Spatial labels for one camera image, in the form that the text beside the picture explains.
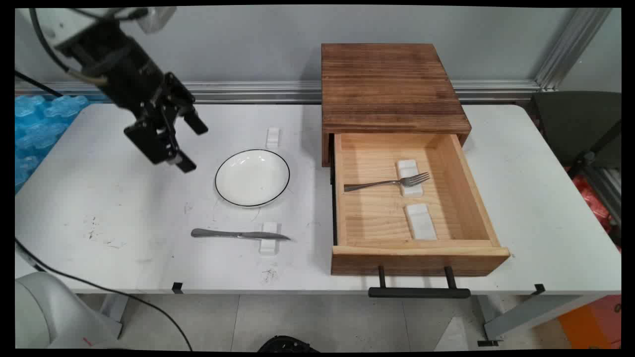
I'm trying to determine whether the slanted aluminium post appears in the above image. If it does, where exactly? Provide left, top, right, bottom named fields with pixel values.
left=534, top=7, right=613, bottom=91

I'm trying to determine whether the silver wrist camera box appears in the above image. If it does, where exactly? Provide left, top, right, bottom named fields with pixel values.
left=135, top=7, right=177, bottom=35

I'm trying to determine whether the light wooden drawer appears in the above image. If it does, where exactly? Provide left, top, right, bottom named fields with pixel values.
left=329, top=132, right=511, bottom=277

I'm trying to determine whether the silver fork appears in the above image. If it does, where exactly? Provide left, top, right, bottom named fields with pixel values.
left=343, top=172, right=431, bottom=193

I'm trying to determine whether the silver table knife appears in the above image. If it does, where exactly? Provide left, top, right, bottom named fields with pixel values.
left=191, top=228, right=292, bottom=242

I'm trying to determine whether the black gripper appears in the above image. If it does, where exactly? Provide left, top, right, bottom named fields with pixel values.
left=59, top=22, right=209, bottom=174

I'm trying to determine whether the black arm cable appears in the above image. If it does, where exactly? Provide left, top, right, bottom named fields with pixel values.
left=29, top=8, right=107, bottom=84

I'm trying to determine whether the black drawer handle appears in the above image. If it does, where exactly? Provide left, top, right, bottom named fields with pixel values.
left=368, top=265, right=471, bottom=299

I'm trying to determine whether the blue bubble wrap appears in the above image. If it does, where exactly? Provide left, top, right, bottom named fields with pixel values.
left=15, top=94, right=91, bottom=188

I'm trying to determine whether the white plate with black rim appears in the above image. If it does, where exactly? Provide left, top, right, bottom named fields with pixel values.
left=214, top=149, right=291, bottom=208

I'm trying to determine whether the black round object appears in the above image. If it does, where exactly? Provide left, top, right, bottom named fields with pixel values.
left=256, top=335, right=321, bottom=353

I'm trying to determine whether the grey table leg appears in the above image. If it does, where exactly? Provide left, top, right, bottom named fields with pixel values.
left=477, top=295, right=598, bottom=347
left=98, top=293, right=130, bottom=341

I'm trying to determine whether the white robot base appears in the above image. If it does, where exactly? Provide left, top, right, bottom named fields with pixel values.
left=15, top=271, right=123, bottom=351

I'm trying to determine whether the red bag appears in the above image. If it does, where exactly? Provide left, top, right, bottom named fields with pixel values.
left=570, top=169, right=622, bottom=249

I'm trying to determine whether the horizontal aluminium rail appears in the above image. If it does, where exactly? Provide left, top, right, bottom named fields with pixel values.
left=15, top=79, right=541, bottom=105

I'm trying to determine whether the dark wooden cabinet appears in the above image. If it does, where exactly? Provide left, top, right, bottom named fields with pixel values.
left=320, top=43, right=472, bottom=168

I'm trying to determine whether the thin black cable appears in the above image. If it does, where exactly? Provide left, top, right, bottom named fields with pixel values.
left=15, top=70, right=64, bottom=98

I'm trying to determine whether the black floor cable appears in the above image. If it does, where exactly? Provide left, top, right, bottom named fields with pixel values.
left=15, top=238, right=193, bottom=352

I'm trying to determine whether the orange box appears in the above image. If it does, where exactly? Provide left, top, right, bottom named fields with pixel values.
left=558, top=295, right=622, bottom=351

